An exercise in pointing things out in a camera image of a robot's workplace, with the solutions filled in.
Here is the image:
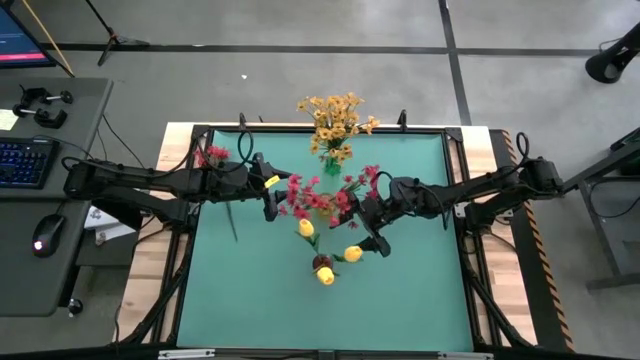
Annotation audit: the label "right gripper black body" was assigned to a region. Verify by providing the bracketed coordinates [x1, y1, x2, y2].
[371, 176, 444, 227]

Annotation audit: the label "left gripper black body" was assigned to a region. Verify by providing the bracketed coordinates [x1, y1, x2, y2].
[205, 153, 269, 199]

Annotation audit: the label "red artificial flower bunch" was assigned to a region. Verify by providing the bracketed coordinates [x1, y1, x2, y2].
[327, 163, 382, 231]
[193, 143, 239, 243]
[277, 173, 335, 222]

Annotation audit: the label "yellow artificial tulip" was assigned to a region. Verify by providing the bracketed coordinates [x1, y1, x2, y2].
[330, 244, 365, 265]
[298, 218, 322, 257]

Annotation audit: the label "orange artificial flower bunch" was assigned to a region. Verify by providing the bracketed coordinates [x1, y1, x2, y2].
[295, 92, 366, 142]
[309, 115, 381, 164]

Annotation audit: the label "green flower stems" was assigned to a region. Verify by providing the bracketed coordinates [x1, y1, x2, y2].
[313, 264, 341, 287]

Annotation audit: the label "red ribbed glass vase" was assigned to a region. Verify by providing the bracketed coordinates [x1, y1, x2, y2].
[312, 253, 335, 274]

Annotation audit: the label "teal table mat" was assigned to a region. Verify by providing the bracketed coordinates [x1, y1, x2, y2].
[175, 128, 475, 353]

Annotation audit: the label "white paper sheets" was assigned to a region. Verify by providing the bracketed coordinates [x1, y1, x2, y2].
[83, 199, 142, 245]

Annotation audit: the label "grey desk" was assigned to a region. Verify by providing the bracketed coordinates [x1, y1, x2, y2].
[0, 77, 115, 319]

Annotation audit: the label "black panel with hazard stripe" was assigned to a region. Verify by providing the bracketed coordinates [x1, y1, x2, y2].
[489, 128, 576, 352]

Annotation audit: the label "black tripod stand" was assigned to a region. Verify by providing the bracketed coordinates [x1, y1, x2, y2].
[83, 0, 151, 68]

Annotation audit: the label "black computer mouse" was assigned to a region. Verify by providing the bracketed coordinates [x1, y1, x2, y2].
[31, 213, 67, 260]

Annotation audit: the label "black screw clamp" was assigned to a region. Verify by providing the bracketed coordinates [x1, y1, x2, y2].
[11, 103, 69, 130]
[18, 85, 75, 106]

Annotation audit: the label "backlit black keyboard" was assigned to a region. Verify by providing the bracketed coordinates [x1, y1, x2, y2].
[0, 137, 62, 190]

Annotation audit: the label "black metal side table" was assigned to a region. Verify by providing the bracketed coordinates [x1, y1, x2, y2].
[556, 127, 640, 292]

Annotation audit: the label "pale yellow paper note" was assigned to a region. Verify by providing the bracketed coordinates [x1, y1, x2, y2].
[0, 108, 20, 132]

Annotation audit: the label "thin wooden rod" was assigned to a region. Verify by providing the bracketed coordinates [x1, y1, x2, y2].
[19, 0, 77, 79]

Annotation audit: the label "black stool base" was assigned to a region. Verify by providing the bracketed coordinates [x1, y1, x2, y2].
[584, 22, 640, 85]

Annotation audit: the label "computer monitor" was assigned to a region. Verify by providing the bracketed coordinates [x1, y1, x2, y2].
[0, 3, 58, 70]

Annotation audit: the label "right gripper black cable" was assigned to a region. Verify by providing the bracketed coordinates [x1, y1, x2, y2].
[373, 169, 451, 232]

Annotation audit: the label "black metal table frame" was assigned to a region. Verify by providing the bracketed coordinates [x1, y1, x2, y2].
[113, 122, 537, 360]

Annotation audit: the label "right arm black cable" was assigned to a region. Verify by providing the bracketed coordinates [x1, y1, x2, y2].
[515, 130, 532, 161]

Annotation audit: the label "silver metal bracket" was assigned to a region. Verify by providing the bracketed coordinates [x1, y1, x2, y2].
[438, 351, 495, 360]
[157, 348, 217, 360]

